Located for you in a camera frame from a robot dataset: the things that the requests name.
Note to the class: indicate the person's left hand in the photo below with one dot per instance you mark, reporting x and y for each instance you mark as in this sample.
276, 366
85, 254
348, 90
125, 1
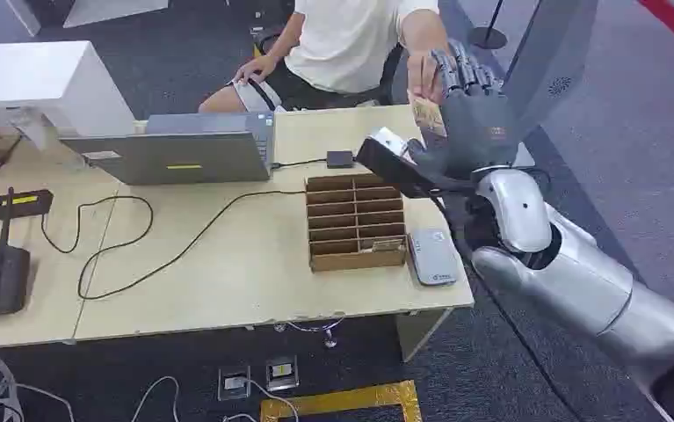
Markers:
423, 76

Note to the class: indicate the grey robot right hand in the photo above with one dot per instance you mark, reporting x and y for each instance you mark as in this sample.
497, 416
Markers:
479, 131

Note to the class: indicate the person's right hand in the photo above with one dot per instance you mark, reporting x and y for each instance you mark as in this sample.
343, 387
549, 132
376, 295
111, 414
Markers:
255, 69

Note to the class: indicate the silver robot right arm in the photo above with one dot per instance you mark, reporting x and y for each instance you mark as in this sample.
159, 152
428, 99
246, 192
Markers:
581, 279

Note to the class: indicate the black chair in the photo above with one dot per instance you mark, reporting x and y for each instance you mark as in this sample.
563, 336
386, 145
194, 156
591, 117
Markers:
392, 73

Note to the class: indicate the black stanchion base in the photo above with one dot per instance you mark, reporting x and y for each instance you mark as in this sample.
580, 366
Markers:
487, 38

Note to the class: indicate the person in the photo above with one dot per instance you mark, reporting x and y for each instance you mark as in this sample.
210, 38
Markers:
348, 43

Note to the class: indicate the grey slanted panel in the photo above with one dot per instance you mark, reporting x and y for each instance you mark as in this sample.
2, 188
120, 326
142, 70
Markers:
552, 64

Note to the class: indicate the grey laptop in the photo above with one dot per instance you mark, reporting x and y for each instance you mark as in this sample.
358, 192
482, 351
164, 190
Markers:
197, 152

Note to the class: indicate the small black adapter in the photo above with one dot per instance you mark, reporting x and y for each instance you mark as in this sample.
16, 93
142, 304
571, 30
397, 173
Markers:
340, 159

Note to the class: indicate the grey card reader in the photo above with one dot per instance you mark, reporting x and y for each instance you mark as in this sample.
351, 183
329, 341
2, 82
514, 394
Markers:
433, 257

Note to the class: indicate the card with pale print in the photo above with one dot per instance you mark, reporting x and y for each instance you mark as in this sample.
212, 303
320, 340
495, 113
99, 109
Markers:
384, 245

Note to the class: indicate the wooden card box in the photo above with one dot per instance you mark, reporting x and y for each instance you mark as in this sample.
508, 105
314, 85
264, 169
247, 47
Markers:
355, 224

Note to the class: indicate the white table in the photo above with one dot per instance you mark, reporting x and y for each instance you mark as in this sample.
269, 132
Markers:
80, 10

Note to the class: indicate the pale desk leg panel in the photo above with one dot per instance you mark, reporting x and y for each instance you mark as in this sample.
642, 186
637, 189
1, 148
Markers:
421, 332

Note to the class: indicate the white box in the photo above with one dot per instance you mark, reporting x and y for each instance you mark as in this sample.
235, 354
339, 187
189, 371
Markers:
39, 81

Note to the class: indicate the black device with yellow label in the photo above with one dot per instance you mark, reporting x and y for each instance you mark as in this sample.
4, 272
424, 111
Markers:
22, 204

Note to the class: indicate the steel floor socket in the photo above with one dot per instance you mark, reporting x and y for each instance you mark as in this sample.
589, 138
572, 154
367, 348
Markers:
282, 373
234, 382

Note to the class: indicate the yellow tape frame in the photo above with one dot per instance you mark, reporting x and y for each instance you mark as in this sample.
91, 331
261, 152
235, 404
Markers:
342, 400

